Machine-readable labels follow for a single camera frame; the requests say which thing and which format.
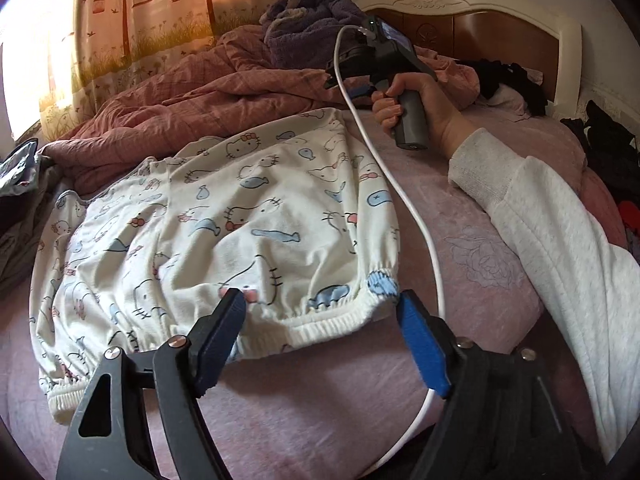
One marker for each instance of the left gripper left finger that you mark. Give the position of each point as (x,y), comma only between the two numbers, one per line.
(109,435)

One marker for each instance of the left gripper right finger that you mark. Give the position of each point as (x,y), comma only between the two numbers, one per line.
(499,421)

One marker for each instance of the white cartoon print pants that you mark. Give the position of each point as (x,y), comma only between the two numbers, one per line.
(295,214)

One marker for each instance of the right forearm white sleeve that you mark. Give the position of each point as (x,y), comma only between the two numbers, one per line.
(589,286)

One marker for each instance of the person's right hand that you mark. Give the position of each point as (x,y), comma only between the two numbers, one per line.
(446,126)

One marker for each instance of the purple fleece garment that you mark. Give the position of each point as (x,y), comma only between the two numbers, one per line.
(301,33)

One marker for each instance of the white wooden headboard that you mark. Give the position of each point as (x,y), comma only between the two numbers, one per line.
(510,31)

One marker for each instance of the black clothes by headboard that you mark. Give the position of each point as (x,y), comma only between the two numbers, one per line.
(493,73)

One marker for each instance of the pink plaid quilt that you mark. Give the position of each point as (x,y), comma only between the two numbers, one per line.
(220,92)

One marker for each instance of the pink bed sheet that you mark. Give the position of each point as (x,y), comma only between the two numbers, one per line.
(329,410)

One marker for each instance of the tree print curtain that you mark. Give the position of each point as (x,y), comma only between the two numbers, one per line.
(98,48)

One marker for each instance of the grey folded garment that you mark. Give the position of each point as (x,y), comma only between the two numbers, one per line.
(22,221)

